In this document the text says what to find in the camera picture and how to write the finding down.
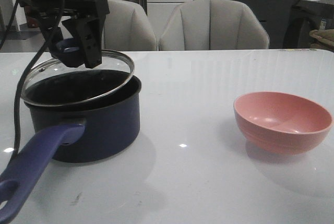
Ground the right grey upholstered chair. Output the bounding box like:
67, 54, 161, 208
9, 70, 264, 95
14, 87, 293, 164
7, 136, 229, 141
159, 0, 270, 51

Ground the grey upholstered chair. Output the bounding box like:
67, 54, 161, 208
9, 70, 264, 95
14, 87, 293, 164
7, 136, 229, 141
159, 0, 270, 51
103, 0, 158, 52

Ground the glass pot lid purple knob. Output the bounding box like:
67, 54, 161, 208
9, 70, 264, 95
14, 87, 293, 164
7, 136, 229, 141
21, 39, 135, 107

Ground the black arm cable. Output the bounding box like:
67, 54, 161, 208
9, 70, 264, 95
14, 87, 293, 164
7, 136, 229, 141
0, 0, 66, 162

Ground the beige cushion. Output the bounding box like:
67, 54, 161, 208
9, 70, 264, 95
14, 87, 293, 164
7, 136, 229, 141
309, 29, 333, 52

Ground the dark blue saucepan purple handle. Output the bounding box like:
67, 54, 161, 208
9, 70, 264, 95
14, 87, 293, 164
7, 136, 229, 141
1, 76, 141, 223

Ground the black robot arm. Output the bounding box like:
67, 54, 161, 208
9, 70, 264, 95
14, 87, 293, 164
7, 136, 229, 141
18, 0, 110, 68

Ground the pink bowl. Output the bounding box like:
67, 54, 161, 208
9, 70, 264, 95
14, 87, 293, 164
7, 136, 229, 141
233, 91, 333, 155

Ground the left grey upholstered chair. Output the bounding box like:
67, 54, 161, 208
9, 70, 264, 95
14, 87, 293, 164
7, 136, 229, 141
103, 0, 158, 52

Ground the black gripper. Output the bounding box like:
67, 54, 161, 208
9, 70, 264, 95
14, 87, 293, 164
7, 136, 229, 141
16, 0, 110, 68

